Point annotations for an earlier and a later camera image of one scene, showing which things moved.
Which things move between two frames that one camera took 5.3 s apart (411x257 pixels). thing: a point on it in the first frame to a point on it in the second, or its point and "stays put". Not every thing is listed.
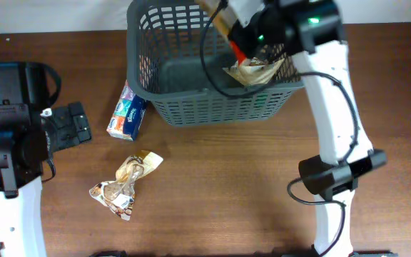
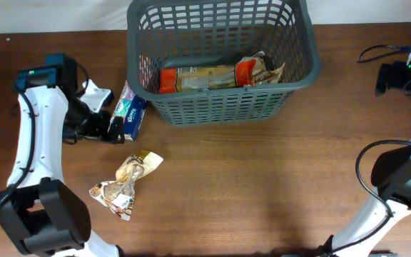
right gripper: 241,34 to 395,71
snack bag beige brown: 118,195 stays put
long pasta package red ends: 222,25 to 173,80
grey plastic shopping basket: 177,55 stays put
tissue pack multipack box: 127,115 stays put
